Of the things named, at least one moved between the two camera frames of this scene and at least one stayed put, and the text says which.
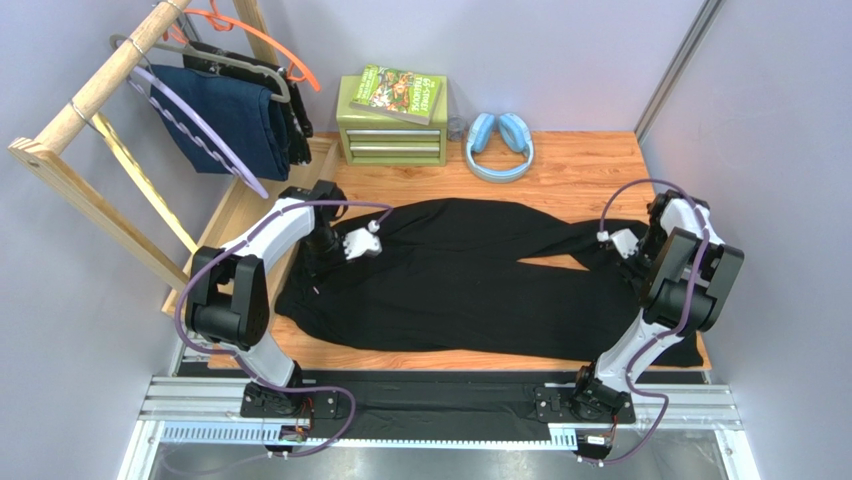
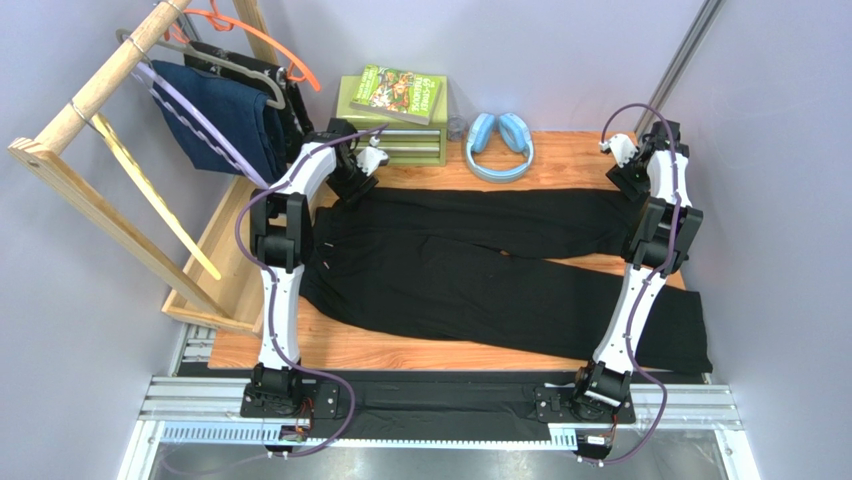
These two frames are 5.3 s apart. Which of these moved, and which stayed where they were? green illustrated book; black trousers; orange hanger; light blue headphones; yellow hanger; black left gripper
Moved: black trousers; black left gripper
Stayed: orange hanger; yellow hanger; green illustrated book; light blue headphones
